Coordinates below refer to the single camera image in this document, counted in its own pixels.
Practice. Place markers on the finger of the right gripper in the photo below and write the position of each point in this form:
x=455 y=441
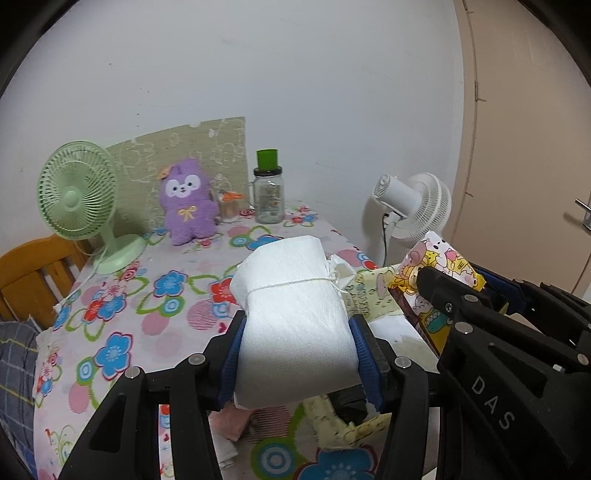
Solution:
x=504 y=294
x=445 y=293

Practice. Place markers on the yellow patterned storage box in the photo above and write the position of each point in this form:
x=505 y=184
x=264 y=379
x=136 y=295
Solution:
x=367 y=294

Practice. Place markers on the metal door handle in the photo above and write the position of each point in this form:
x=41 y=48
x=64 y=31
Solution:
x=586 y=222

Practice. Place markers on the toothpick jar orange lid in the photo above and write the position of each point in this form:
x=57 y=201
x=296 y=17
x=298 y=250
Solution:
x=229 y=205

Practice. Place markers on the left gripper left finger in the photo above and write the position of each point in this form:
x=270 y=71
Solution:
x=121 y=439

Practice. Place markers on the white standing fan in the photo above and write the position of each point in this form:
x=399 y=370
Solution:
x=420 y=204

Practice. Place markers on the glass mug green lid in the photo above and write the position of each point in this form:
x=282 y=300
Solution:
x=267 y=187

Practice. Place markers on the black plastic bag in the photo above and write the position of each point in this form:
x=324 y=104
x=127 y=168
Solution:
x=350 y=404

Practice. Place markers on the white cloth bundle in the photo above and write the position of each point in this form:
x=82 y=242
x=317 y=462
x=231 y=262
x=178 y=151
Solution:
x=297 y=343

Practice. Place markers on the cartoon tissue pack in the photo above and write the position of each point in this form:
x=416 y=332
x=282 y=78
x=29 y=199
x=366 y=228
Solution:
x=432 y=251

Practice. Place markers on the grey plaid pillow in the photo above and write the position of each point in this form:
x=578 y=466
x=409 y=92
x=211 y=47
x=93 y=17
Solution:
x=18 y=359

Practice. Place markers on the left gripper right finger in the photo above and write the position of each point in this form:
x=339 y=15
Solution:
x=396 y=385

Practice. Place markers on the floral tablecloth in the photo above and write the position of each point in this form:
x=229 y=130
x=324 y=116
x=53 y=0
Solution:
x=166 y=305

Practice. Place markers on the beige door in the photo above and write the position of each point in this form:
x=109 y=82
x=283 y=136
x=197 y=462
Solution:
x=524 y=171

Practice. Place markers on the purple plush toy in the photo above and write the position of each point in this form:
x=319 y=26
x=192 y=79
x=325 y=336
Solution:
x=190 y=210

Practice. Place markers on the green patterned wall sheet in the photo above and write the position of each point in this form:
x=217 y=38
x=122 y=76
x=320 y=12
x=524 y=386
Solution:
x=218 y=145

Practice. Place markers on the green desk fan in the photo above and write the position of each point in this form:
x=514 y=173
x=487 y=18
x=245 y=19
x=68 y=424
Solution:
x=77 y=196

